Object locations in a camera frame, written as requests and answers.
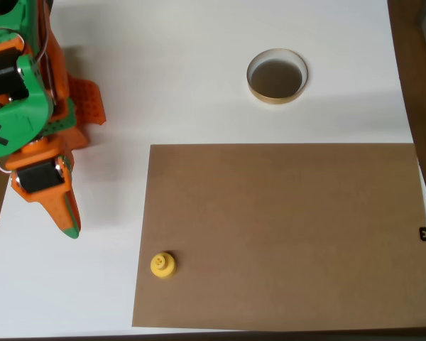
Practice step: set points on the orange gripper black servo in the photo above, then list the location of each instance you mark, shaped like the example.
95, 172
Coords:
39, 178

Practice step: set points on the small yellow plastic piece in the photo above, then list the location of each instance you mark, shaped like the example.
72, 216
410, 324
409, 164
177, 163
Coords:
163, 266

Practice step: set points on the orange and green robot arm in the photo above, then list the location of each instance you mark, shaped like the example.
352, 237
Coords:
17, 120

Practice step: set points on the round shallow metal dish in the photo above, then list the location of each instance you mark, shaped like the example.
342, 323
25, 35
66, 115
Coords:
277, 80

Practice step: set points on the brown cardboard sheet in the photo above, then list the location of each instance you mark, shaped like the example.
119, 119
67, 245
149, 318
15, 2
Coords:
280, 234

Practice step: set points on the small black tag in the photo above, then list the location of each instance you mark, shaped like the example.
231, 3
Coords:
424, 234

